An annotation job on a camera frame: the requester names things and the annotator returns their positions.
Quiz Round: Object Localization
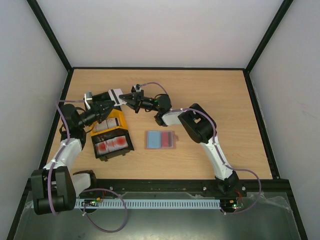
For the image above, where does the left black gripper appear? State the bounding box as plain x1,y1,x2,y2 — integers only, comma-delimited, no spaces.
77,100,116,129

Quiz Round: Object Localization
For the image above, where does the white credit card black stripe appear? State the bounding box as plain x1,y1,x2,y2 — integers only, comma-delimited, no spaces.
108,88,127,107

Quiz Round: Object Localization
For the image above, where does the brown leather card holder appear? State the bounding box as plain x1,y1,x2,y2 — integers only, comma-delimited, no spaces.
144,130,179,150

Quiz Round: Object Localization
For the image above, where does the red credit card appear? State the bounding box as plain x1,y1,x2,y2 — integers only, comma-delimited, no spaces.
161,131,173,148

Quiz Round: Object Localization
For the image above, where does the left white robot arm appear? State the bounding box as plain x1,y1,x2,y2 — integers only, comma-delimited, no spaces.
31,100,115,215

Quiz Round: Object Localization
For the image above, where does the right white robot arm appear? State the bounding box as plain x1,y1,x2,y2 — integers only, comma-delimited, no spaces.
119,90,239,196

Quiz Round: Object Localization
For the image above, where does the black bin with teal cards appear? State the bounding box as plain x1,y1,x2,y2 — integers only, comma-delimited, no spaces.
92,92,111,103

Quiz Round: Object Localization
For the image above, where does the white card stack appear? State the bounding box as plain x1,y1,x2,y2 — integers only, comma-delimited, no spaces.
93,117,120,133

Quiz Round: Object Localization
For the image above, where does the yellow bin with white cards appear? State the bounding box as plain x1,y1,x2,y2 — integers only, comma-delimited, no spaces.
90,109,128,137

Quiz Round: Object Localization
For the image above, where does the black bin with red cards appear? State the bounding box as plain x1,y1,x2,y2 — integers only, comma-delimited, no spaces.
91,128,135,162

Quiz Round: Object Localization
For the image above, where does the red card stack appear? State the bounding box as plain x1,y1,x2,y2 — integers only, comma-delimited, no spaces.
95,136,129,155

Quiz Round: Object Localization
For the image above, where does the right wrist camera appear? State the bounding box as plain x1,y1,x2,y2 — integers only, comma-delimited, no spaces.
131,84,142,93

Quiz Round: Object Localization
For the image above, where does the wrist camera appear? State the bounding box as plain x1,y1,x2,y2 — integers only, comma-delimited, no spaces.
131,84,142,93
84,91,93,110

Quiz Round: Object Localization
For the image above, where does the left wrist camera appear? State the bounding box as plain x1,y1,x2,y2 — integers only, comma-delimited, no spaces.
84,91,93,110

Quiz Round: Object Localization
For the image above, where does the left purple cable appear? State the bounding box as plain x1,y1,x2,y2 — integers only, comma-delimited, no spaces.
47,99,128,232

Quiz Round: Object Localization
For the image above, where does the purple cable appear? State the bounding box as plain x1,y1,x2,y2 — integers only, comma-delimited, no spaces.
47,99,128,232
139,81,262,216

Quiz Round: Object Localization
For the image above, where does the black aluminium frame rail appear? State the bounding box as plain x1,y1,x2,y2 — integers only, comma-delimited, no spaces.
24,176,292,198

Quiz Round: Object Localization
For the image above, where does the light blue slotted cable duct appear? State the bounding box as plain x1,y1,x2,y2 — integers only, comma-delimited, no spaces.
74,199,221,210

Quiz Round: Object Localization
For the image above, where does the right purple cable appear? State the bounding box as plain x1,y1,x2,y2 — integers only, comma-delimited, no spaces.
139,81,262,216

